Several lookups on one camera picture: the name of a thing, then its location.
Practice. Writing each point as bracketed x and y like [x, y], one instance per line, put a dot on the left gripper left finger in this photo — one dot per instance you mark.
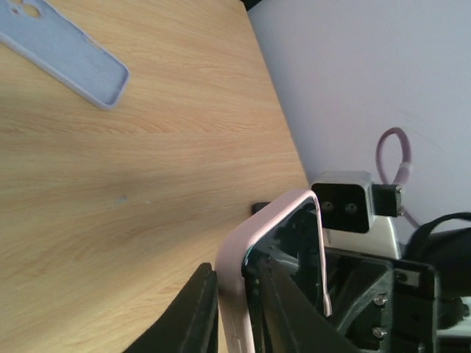
[190, 323]

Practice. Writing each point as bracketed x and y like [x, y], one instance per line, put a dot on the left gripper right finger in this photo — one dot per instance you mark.
[292, 322]

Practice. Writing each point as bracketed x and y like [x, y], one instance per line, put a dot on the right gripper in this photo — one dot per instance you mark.
[381, 304]

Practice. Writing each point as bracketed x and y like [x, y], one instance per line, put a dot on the pink phone case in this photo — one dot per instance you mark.
[231, 284]

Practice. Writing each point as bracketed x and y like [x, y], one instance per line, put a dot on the black screen phone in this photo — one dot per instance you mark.
[294, 243]

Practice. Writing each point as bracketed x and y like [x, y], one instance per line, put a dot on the lavender phone case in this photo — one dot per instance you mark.
[39, 33]

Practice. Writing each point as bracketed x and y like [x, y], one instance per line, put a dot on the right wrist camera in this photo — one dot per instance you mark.
[357, 213]

